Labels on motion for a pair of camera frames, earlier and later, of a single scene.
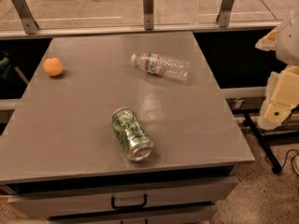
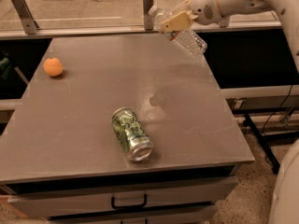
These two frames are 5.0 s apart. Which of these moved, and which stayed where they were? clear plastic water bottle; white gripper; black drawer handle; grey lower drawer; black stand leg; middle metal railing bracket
Moved: clear plastic water bottle; white gripper
Stayed: black stand leg; middle metal railing bracket; grey lower drawer; black drawer handle
